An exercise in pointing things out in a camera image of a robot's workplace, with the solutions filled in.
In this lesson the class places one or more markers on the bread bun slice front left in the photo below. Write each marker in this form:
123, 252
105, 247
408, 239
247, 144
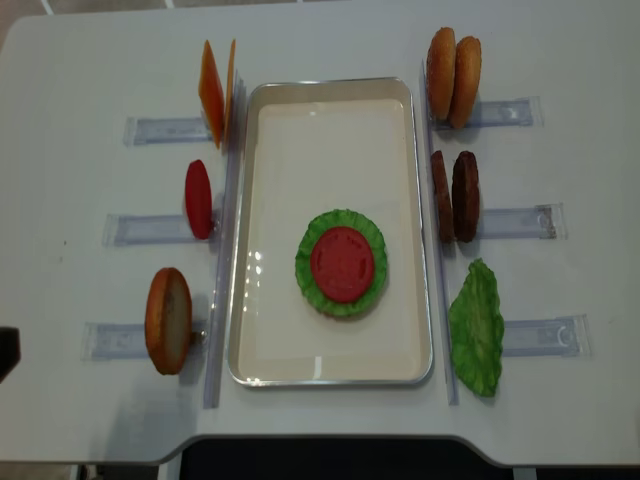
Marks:
168, 321

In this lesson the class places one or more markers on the left brown meat patty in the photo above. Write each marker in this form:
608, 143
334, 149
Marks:
443, 201

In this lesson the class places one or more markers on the right top bun slice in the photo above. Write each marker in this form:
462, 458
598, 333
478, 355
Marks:
468, 63

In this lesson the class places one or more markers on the left orange cheese slice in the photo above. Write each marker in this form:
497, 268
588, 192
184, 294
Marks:
211, 94

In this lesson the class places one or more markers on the right clear acrylic rack rail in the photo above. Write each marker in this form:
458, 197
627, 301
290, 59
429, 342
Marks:
442, 298

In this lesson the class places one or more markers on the left top bun slice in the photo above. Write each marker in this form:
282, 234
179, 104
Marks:
440, 72

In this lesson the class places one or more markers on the right dark meat patty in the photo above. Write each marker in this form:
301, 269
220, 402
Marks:
465, 197

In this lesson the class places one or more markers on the green lettuce leaf on tray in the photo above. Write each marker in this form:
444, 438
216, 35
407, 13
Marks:
304, 278

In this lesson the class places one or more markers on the clear holder behind top buns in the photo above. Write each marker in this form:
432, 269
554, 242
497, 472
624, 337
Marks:
524, 112

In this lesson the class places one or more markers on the clear holder behind left bun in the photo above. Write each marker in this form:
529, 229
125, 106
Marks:
107, 341

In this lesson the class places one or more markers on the green lettuce leaf in rack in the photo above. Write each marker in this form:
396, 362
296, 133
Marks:
477, 330

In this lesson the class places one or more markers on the clear holder behind patties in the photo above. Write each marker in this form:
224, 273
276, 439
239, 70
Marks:
538, 222

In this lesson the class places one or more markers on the right orange cheese slice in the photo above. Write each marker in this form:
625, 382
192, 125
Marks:
229, 95

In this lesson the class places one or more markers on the white rectangular metal tray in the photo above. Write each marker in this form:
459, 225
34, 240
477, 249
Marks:
306, 149

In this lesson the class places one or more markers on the clear acrylic rack rail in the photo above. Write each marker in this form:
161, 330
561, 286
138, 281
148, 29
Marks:
442, 298
226, 250

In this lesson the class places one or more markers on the orange cheese slice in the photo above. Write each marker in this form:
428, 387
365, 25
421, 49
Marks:
229, 95
211, 94

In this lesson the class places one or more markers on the clear holder behind tomato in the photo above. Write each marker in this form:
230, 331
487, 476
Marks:
130, 230

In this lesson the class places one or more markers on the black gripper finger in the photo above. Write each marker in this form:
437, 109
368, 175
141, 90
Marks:
10, 351

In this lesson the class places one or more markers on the red tomato slice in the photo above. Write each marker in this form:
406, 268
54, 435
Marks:
198, 200
342, 264

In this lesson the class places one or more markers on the left clear acrylic rack rail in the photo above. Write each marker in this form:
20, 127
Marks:
226, 250

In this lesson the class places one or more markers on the clear holder behind lettuce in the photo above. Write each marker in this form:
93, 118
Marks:
566, 336

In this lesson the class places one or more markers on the clear holder behind cheese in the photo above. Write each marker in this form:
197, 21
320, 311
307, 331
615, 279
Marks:
149, 131

